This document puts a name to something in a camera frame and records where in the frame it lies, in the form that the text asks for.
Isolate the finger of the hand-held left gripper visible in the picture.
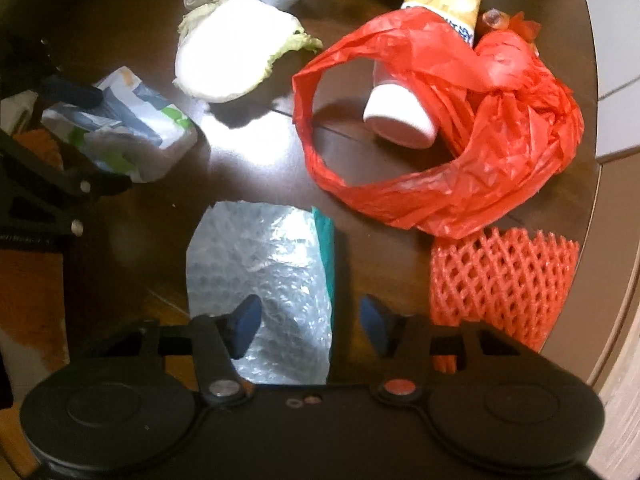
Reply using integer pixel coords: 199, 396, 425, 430
0, 127, 135, 243
0, 35, 105, 111

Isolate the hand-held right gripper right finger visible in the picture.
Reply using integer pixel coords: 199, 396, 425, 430
360, 294, 546, 408

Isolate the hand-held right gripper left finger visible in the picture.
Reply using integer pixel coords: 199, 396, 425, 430
75, 294, 263, 408

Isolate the white green printed wrapper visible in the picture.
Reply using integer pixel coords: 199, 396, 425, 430
42, 66, 198, 183

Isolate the silver bubble wrap mailer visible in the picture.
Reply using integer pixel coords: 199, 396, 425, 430
186, 201, 335, 386

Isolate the red plastic bag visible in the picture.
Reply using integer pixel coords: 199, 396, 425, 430
291, 7, 585, 239

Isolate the orange cloth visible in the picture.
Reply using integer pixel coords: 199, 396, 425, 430
0, 250, 71, 368

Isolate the orange foam fruit net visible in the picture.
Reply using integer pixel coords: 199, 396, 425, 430
429, 227, 581, 373

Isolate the napa cabbage leaf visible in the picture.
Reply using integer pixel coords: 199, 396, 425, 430
172, 0, 323, 103

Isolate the white plastic bottle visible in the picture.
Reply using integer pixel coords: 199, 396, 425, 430
362, 57, 436, 149

